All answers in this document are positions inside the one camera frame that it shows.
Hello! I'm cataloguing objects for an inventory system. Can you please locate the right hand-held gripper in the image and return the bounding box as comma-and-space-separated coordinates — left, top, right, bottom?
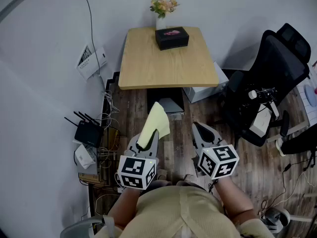
192, 121, 240, 181

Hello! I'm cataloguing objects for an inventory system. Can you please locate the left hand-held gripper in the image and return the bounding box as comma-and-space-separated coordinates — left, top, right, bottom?
116, 131, 161, 191

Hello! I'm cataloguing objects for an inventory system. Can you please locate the yellow cloth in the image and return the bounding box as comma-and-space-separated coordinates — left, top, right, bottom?
137, 102, 171, 150

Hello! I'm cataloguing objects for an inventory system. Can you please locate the black tissue box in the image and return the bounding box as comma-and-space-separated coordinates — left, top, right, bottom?
155, 26, 190, 51

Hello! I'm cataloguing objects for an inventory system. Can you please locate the person's right forearm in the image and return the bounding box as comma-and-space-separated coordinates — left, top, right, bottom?
212, 178, 256, 225

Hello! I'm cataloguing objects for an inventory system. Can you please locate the person's left forearm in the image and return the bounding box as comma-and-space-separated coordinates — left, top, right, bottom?
108, 186, 142, 229

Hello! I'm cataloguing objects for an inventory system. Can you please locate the black table base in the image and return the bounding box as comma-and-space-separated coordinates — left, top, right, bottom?
147, 88, 185, 115

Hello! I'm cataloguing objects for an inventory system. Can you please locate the black router with antennas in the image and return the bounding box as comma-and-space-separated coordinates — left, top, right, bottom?
64, 111, 105, 148

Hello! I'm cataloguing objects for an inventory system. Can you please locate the white and black device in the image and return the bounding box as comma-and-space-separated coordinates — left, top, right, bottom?
248, 87, 280, 138

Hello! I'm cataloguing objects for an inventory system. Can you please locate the white network device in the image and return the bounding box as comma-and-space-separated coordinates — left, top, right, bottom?
74, 144, 96, 170

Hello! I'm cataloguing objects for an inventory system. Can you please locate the person's yellow shirt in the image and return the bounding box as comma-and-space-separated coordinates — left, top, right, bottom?
95, 185, 273, 238

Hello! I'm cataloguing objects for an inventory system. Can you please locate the grey chair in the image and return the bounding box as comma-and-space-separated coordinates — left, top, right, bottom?
60, 216, 114, 238

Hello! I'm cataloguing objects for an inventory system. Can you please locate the grey swivel chair base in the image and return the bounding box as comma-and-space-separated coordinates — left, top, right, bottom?
260, 206, 313, 233

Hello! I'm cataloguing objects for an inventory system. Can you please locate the black office chair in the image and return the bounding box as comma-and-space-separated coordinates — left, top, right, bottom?
217, 23, 312, 148

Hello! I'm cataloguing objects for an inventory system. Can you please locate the white side table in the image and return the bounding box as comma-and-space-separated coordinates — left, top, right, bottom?
296, 62, 317, 131

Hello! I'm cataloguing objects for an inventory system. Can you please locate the white vase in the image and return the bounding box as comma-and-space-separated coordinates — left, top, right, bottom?
156, 15, 167, 31

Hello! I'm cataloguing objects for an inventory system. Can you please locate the yellow flower bouquet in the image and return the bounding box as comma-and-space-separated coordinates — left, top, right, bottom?
149, 0, 180, 19

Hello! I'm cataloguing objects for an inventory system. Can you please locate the tangle of thin cables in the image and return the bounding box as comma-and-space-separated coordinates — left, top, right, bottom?
98, 89, 122, 183

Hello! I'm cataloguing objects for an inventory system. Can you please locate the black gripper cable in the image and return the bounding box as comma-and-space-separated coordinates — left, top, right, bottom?
208, 179, 219, 193

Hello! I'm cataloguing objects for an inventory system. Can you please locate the grey arm strap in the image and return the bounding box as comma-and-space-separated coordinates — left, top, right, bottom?
103, 214, 116, 238

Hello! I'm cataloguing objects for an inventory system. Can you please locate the white wall panel box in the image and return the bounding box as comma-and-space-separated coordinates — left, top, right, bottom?
75, 45, 108, 81

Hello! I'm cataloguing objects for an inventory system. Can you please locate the grey wall cable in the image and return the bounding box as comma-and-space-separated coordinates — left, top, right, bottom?
81, 0, 102, 76

